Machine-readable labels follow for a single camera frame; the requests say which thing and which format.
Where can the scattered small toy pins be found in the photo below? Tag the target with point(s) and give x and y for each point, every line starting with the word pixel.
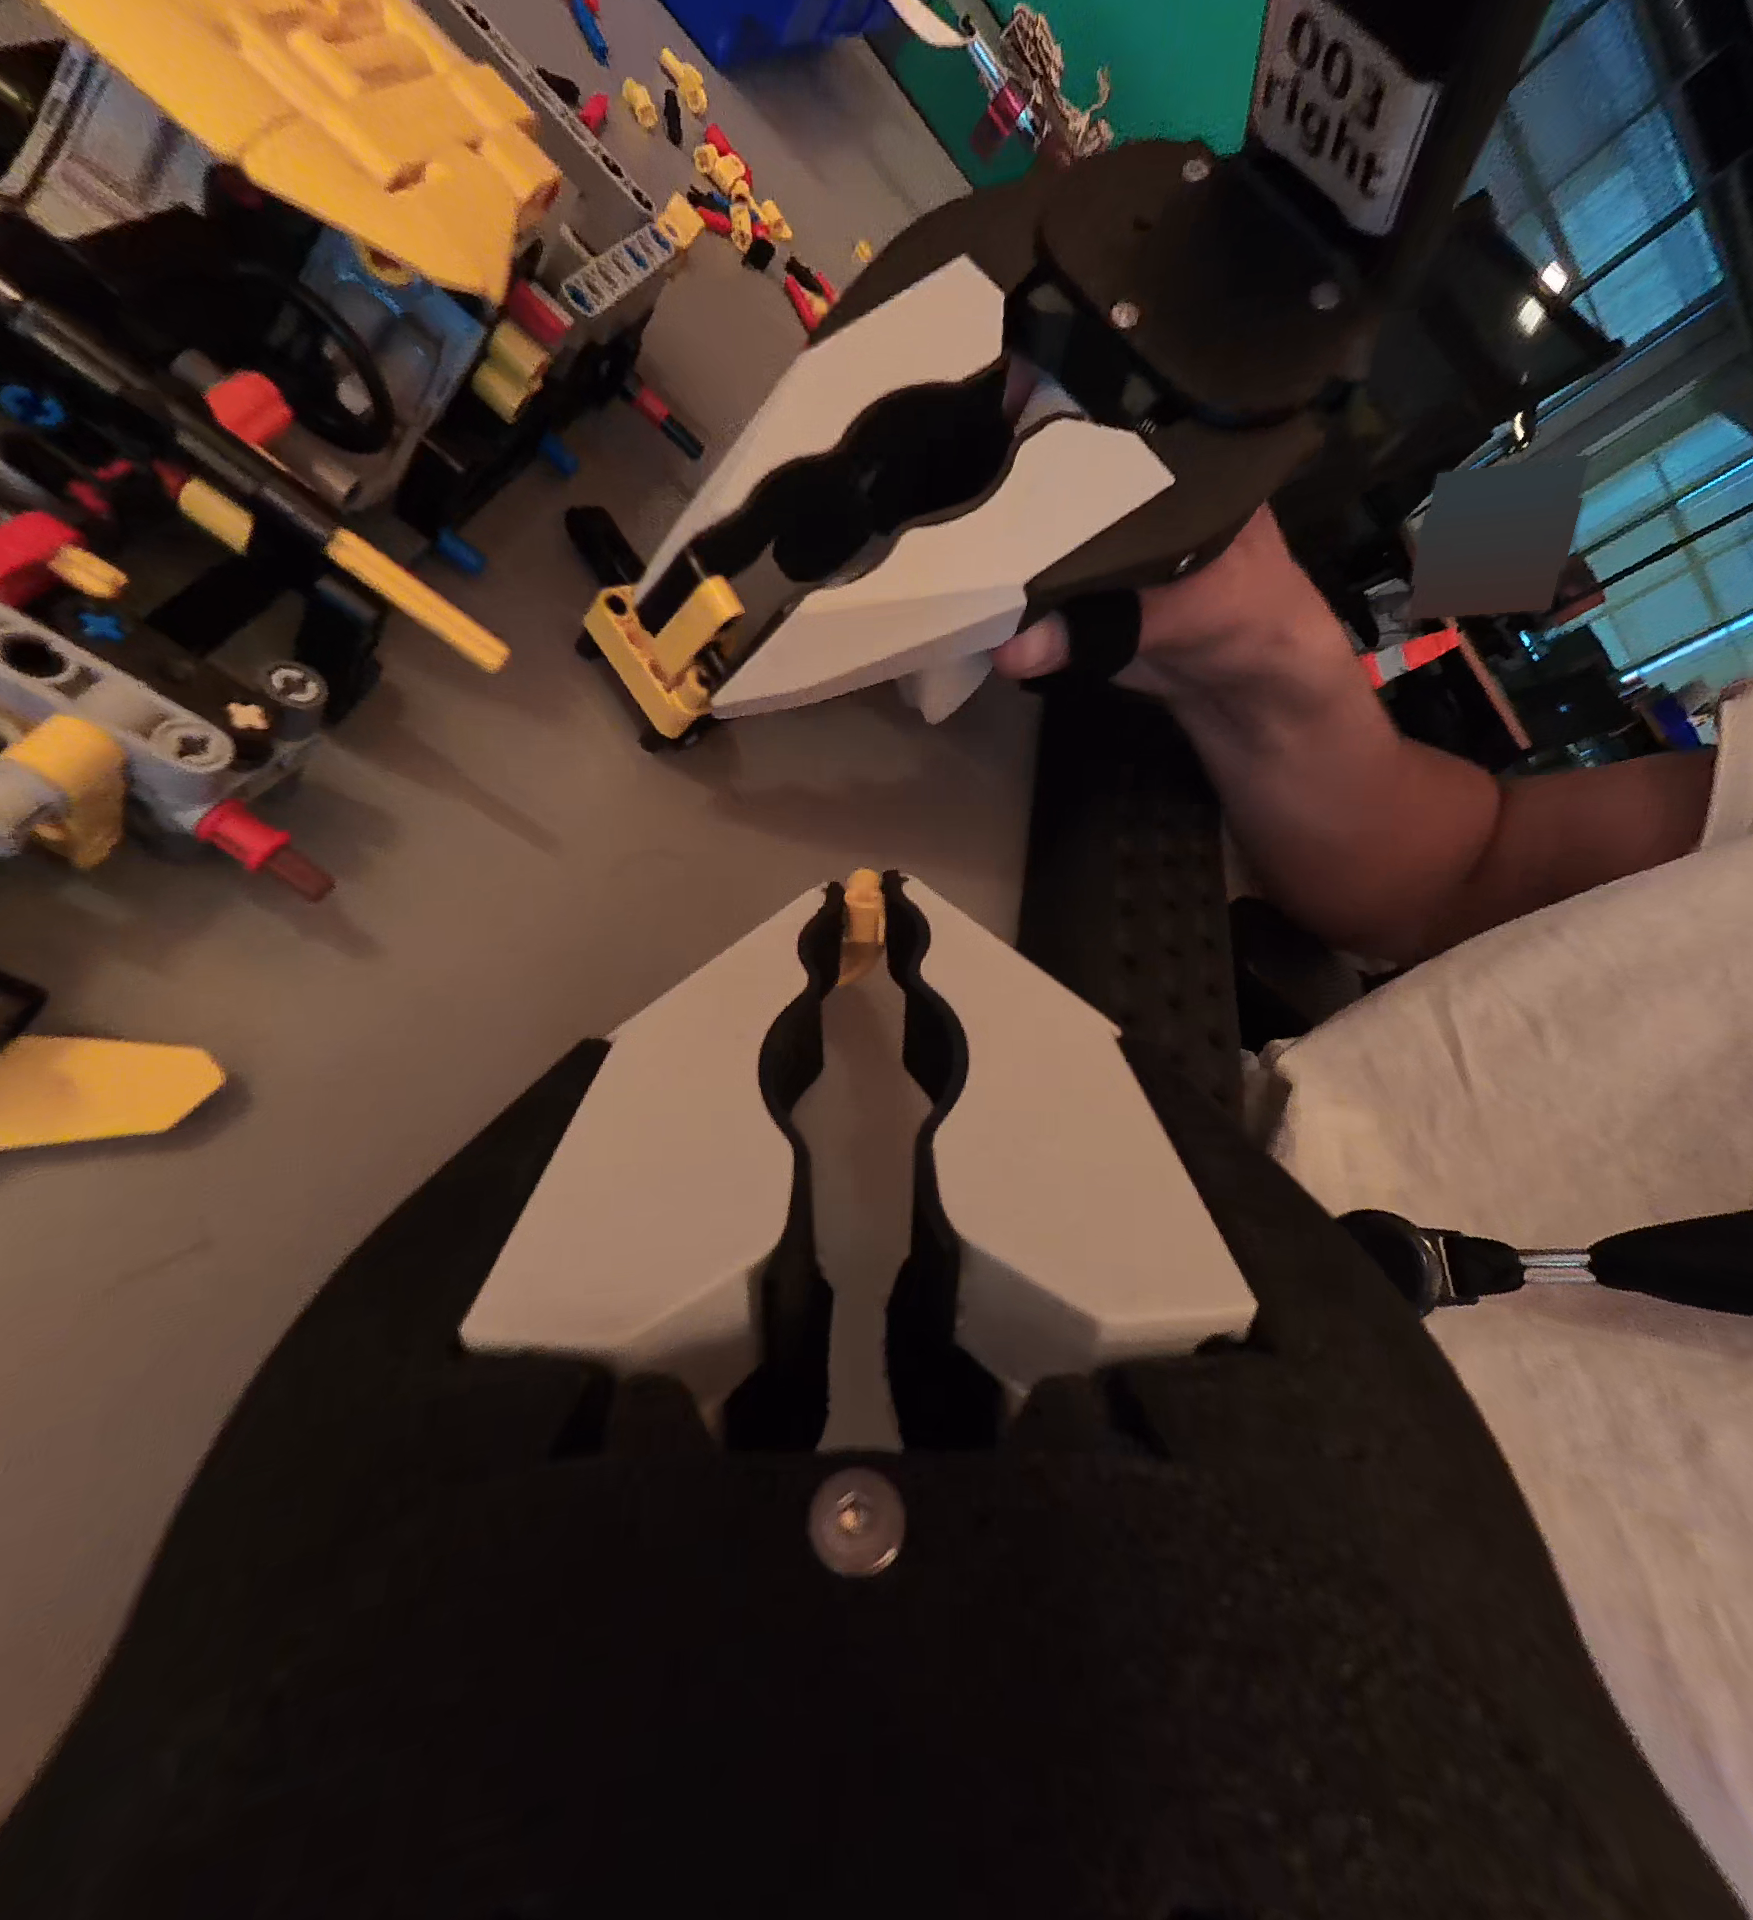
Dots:
pixel 737 168

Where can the green tote bin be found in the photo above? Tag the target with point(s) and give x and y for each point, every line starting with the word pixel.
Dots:
pixel 1172 82

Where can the yellow toy car model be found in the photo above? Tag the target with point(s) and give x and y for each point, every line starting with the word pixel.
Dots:
pixel 368 129

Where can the yellow pointed flat piece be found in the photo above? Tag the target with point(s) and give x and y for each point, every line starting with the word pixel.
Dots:
pixel 78 1085

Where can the person's right hand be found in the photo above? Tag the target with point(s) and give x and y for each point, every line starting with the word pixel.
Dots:
pixel 1236 627

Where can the yellow curved toy piece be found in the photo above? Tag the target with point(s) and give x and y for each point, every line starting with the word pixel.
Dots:
pixel 864 909

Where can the black toy connector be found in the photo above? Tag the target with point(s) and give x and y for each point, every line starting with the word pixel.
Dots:
pixel 597 536

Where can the dark perforated pad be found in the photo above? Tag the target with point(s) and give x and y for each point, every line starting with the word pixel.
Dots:
pixel 1117 904

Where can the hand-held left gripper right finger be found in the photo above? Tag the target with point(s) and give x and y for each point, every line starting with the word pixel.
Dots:
pixel 1087 1180

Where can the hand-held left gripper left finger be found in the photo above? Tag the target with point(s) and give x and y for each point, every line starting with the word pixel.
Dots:
pixel 634 1180

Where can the yellow toy brick assembly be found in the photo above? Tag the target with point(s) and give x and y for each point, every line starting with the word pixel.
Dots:
pixel 634 644

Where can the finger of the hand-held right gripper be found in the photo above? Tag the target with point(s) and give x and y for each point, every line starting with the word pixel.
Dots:
pixel 881 336
pixel 932 597

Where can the person's right forearm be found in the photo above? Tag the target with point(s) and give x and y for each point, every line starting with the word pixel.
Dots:
pixel 1419 841

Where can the small twine tag bundle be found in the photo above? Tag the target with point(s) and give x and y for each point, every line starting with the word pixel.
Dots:
pixel 1033 82

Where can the arched paned window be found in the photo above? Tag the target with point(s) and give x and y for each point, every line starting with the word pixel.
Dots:
pixel 1719 573

